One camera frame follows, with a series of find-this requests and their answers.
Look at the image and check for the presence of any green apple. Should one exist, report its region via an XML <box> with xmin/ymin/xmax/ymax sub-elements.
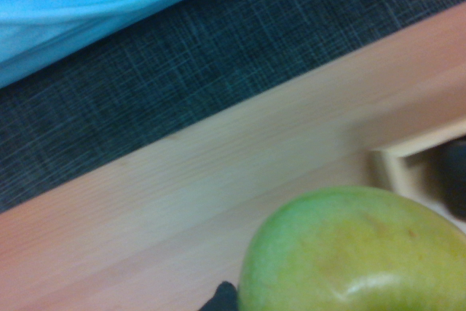
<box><xmin>237</xmin><ymin>185</ymin><xmax>466</xmax><ymax>311</ymax></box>

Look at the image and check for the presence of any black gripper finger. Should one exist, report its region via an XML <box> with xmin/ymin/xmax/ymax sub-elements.
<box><xmin>198</xmin><ymin>280</ymin><xmax>240</xmax><ymax>311</ymax></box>

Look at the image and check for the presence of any dark round object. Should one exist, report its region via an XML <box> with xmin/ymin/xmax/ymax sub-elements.
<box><xmin>435</xmin><ymin>136</ymin><xmax>466</xmax><ymax>221</ymax></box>

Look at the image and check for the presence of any light wooden tray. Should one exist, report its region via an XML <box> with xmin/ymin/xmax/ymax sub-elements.
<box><xmin>370</xmin><ymin>117</ymin><xmax>466</xmax><ymax>234</ymax></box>

